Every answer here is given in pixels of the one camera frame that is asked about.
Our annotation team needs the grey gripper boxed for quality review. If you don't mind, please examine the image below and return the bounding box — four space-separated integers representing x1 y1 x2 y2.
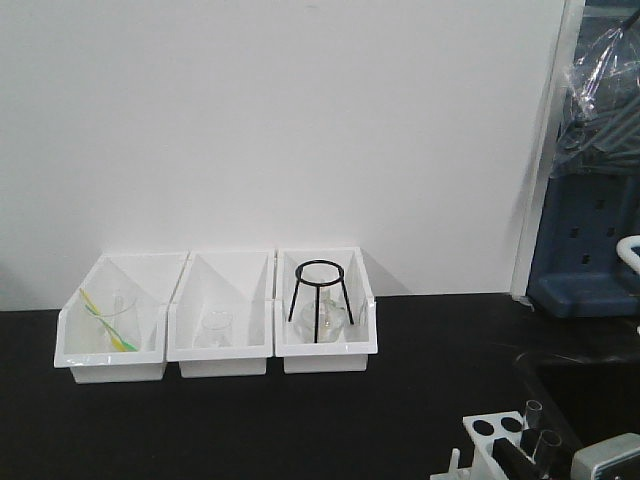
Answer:
570 433 639 479

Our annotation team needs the front clear test tube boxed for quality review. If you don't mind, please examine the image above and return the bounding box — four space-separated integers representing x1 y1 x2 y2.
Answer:
532 429 562 470

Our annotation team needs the clear test tube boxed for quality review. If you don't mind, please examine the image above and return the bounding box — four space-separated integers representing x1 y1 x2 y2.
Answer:
523 399 543 429
532 429 562 470

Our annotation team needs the rear clear test tube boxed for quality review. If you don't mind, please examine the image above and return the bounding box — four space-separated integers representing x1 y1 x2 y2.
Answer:
523 399 543 429

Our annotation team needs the white test tube rack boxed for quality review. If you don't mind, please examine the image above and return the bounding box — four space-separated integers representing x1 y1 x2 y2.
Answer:
429 411 541 479

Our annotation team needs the blue pegboard drying rack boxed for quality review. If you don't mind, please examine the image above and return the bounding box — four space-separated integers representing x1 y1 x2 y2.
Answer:
526 1 639 318

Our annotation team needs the black sink basin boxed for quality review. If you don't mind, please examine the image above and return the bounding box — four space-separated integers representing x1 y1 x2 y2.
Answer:
514 352 639 450

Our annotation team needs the white faucet pipe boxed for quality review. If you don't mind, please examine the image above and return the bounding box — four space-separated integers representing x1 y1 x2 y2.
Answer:
616 235 640 275

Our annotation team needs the clear glass flask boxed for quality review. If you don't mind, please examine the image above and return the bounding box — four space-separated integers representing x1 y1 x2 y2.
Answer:
294 291 348 343

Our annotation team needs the clear plastic bag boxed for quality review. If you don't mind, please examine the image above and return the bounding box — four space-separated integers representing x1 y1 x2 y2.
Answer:
551 12 639 178

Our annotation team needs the right white storage bin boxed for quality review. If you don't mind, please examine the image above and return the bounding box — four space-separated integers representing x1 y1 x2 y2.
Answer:
273 247 378 374

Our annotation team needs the white storage bin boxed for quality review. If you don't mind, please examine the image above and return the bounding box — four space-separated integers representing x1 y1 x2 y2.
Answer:
273 247 378 374
166 250 275 378
54 252 189 384

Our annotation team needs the middle white storage bin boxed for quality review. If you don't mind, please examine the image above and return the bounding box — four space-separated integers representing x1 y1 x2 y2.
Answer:
166 250 275 378

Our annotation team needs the clear glass beaker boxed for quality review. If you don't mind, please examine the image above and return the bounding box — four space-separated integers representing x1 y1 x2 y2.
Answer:
199 311 234 347

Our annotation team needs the left white storage bin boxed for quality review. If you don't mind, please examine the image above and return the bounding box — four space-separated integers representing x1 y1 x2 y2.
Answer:
54 252 189 384

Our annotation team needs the small clear measuring cylinder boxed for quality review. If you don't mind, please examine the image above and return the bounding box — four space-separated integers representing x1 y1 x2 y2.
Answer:
112 295 126 351

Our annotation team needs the black wire tripod stand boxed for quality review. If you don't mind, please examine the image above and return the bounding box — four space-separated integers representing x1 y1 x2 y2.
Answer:
287 259 355 329

